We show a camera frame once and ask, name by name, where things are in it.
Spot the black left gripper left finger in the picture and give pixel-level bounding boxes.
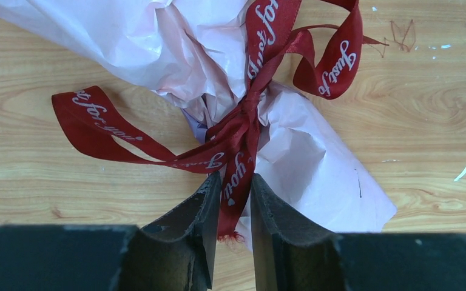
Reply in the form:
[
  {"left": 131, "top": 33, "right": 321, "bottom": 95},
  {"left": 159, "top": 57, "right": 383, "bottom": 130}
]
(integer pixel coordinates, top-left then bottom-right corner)
[{"left": 118, "top": 172, "right": 222, "bottom": 290}]

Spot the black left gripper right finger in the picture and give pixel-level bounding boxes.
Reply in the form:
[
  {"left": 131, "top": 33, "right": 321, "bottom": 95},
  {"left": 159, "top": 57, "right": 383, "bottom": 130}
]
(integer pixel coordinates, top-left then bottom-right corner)
[{"left": 250, "top": 174, "right": 345, "bottom": 290}]

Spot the dark red printed ribbon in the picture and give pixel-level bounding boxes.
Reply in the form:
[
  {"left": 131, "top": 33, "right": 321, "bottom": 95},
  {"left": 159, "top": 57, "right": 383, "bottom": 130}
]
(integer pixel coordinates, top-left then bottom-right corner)
[{"left": 52, "top": 1, "right": 375, "bottom": 239}]

